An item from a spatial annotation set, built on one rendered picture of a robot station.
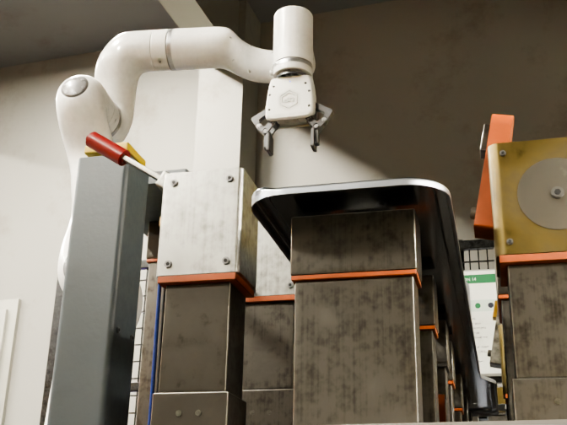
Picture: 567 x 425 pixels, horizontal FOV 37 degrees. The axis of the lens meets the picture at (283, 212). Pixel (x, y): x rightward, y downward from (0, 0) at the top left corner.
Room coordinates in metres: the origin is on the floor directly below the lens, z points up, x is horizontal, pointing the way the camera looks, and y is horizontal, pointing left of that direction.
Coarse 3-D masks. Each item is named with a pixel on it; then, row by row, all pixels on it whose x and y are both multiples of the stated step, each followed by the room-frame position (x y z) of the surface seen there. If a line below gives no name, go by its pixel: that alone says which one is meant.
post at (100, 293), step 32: (96, 160) 0.97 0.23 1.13; (96, 192) 0.97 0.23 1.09; (128, 192) 0.97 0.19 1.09; (96, 224) 0.96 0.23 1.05; (128, 224) 0.97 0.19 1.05; (96, 256) 0.96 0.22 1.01; (128, 256) 0.98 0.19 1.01; (64, 288) 0.97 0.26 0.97; (96, 288) 0.96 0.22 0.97; (128, 288) 0.99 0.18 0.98; (64, 320) 0.97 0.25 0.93; (96, 320) 0.96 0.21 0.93; (128, 320) 1.00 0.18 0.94; (64, 352) 0.97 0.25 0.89; (96, 352) 0.96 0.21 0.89; (128, 352) 1.01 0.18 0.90; (64, 384) 0.97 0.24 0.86; (96, 384) 0.96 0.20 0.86; (128, 384) 1.01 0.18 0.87; (64, 416) 0.97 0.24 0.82; (96, 416) 0.96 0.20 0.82
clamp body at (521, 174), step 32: (512, 160) 0.74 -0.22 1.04; (544, 160) 0.74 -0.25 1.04; (512, 192) 0.74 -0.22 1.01; (544, 192) 0.74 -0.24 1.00; (512, 224) 0.74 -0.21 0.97; (544, 224) 0.74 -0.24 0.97; (512, 256) 0.75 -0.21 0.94; (544, 256) 0.74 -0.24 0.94; (512, 288) 0.75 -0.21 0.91; (544, 288) 0.74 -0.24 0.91; (512, 320) 0.75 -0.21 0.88; (544, 320) 0.75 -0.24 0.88; (544, 352) 0.75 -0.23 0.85; (512, 384) 0.75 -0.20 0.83; (544, 384) 0.74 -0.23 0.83; (544, 416) 0.74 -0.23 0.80
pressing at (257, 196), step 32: (256, 192) 0.73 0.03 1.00; (288, 192) 0.72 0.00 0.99; (320, 192) 0.74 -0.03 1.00; (352, 192) 0.73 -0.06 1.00; (384, 192) 0.73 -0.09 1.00; (416, 192) 0.73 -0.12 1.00; (448, 192) 0.71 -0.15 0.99; (288, 224) 0.82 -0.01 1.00; (448, 224) 0.80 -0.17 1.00; (288, 256) 0.90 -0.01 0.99; (448, 256) 0.91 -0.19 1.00; (448, 288) 1.04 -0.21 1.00; (448, 320) 1.20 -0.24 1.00; (480, 384) 1.68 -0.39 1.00; (480, 416) 2.02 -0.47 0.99
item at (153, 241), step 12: (156, 228) 1.21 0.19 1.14; (156, 240) 1.21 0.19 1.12; (156, 252) 1.21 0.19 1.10; (156, 264) 1.21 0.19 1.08; (156, 288) 1.21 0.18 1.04; (156, 300) 1.21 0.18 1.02; (144, 324) 1.22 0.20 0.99; (144, 336) 1.21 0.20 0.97; (144, 348) 1.21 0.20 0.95; (144, 360) 1.21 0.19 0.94; (156, 360) 1.21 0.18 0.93; (144, 372) 1.21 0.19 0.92; (156, 372) 1.21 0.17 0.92; (144, 384) 1.21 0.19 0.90; (144, 396) 1.21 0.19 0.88; (144, 408) 1.21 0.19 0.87; (144, 420) 1.21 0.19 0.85
